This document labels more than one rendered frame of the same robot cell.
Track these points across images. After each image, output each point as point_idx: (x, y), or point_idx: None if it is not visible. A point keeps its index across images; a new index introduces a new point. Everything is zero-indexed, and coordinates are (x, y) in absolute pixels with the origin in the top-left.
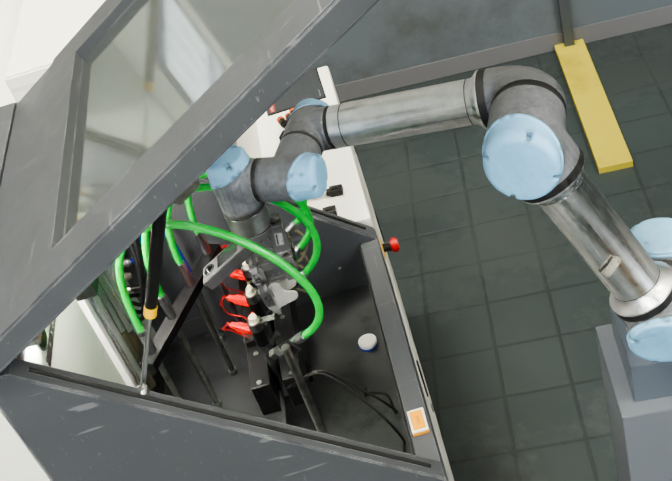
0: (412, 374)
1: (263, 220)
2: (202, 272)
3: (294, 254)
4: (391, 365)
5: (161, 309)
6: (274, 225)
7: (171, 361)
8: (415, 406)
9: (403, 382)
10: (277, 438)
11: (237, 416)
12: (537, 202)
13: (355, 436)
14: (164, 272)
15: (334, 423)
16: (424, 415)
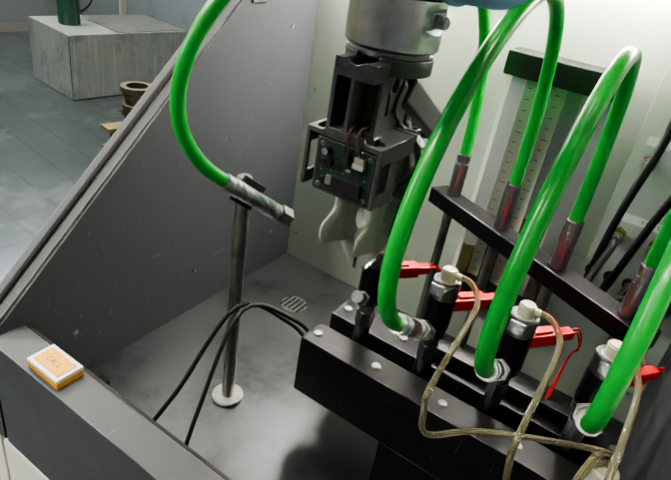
0: (120, 439)
1: (348, 13)
2: (573, 285)
3: (323, 148)
4: (178, 441)
5: (652, 383)
6: (348, 54)
7: None
8: (78, 391)
9: (129, 419)
10: (137, 103)
11: None
12: None
13: (221, 434)
14: None
15: (269, 437)
16: (45, 371)
